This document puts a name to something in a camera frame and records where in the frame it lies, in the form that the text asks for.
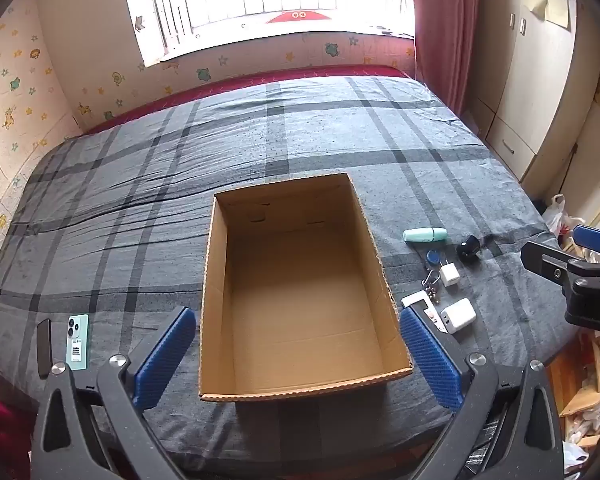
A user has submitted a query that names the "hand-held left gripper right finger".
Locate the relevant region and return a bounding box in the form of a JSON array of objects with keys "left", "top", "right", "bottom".
[{"left": 399, "top": 304, "right": 564, "bottom": 480}]

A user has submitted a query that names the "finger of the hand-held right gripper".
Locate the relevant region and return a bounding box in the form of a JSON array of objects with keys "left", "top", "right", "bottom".
[
  {"left": 521, "top": 241, "right": 572, "bottom": 286},
  {"left": 572, "top": 225, "right": 600, "bottom": 257}
]

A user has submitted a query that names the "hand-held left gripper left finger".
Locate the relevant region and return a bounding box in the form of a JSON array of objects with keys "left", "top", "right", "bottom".
[{"left": 32, "top": 305, "right": 197, "bottom": 480}]

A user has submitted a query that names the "large white charger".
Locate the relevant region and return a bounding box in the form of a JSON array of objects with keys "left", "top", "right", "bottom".
[{"left": 440, "top": 298, "right": 477, "bottom": 333}]

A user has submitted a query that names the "white remote control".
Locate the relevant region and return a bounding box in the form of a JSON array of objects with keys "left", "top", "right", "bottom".
[{"left": 401, "top": 291, "right": 451, "bottom": 335}]

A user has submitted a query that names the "metal key bunch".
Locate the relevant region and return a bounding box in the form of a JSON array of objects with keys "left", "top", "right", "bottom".
[{"left": 422, "top": 269, "right": 443, "bottom": 303}]

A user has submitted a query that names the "small black round object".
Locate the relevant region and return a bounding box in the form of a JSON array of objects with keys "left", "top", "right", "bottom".
[{"left": 456, "top": 236, "right": 482, "bottom": 261}]

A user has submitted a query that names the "small white charger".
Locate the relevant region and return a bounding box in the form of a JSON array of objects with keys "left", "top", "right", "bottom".
[{"left": 437, "top": 259, "right": 461, "bottom": 288}]

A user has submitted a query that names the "mint green tube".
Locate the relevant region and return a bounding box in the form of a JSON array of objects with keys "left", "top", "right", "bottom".
[{"left": 402, "top": 227, "right": 449, "bottom": 245}]

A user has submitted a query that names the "cardboard box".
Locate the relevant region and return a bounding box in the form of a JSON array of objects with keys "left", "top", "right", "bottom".
[{"left": 198, "top": 172, "right": 415, "bottom": 403}]

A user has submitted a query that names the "white plastic bag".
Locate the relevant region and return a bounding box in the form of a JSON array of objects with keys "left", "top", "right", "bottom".
[{"left": 542, "top": 194, "right": 586, "bottom": 241}]

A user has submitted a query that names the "wooden shelf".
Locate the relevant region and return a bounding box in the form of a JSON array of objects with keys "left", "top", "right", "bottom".
[{"left": 545, "top": 185, "right": 600, "bottom": 461}]

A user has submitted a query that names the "mint green phone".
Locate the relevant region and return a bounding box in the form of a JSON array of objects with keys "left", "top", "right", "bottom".
[{"left": 66, "top": 314, "right": 90, "bottom": 372}]

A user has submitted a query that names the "black phone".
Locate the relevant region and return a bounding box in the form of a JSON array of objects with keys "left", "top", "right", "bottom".
[{"left": 36, "top": 318, "right": 52, "bottom": 380}]

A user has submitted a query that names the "grey plaid blanket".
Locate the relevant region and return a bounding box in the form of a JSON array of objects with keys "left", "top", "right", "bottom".
[{"left": 0, "top": 76, "right": 581, "bottom": 480}]

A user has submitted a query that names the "beige wardrobe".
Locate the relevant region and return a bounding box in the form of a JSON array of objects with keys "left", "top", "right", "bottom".
[{"left": 467, "top": 0, "right": 600, "bottom": 186}]

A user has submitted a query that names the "red cloth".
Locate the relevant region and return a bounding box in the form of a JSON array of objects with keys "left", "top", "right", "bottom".
[{"left": 0, "top": 392, "right": 36, "bottom": 480}]

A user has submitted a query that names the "dark pink curtain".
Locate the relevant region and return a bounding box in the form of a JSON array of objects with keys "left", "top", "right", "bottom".
[{"left": 409, "top": 0, "right": 486, "bottom": 118}]

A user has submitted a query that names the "dark red mattress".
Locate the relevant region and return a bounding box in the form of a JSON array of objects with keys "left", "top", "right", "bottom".
[{"left": 82, "top": 64, "right": 416, "bottom": 136}]

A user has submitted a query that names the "bright window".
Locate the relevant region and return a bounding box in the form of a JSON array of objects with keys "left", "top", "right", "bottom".
[{"left": 119, "top": 0, "right": 416, "bottom": 66}]

